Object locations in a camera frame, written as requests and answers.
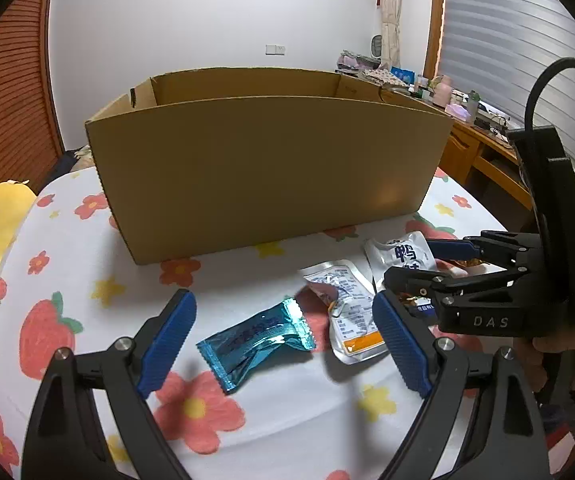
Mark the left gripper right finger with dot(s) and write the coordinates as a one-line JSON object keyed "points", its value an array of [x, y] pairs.
{"points": [[478, 418]]}

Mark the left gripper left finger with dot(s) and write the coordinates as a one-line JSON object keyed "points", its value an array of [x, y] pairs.
{"points": [[64, 438]]}

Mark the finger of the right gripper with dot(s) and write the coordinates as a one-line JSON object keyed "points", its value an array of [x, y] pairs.
{"points": [[490, 246], [503, 289]]}

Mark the white duck snack packet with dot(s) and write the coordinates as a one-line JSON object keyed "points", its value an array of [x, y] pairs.
{"points": [[410, 252]]}

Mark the white orange snack packet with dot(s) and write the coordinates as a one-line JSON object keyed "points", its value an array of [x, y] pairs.
{"points": [[348, 296]]}

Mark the teal foil snack packet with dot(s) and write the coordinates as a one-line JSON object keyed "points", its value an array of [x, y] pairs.
{"points": [[235, 352]]}

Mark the person's right hand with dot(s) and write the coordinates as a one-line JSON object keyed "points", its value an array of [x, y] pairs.
{"points": [[531, 353]]}

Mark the wooden sideboard cabinet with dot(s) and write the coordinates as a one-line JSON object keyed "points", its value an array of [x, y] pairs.
{"points": [[476, 187]]}

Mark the pink tissue box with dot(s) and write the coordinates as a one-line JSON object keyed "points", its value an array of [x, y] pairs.
{"points": [[456, 110]]}

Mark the pink thermos bottle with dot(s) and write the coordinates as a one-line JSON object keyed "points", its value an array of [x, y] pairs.
{"points": [[442, 91]]}

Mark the grey zebra window blind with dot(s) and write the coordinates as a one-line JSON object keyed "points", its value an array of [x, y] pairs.
{"points": [[499, 48]]}

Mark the small white desk fan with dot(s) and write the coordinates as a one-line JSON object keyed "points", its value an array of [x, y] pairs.
{"points": [[376, 46]]}

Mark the brown cardboard box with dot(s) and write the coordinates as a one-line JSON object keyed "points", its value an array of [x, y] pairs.
{"points": [[202, 161]]}

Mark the cream patterned curtain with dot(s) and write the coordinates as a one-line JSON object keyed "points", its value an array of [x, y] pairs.
{"points": [[390, 31]]}

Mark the wooden louvered wardrobe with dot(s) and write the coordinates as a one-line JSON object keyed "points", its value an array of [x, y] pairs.
{"points": [[30, 140]]}

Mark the white wall switch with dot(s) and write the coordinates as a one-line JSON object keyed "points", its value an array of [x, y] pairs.
{"points": [[275, 50]]}

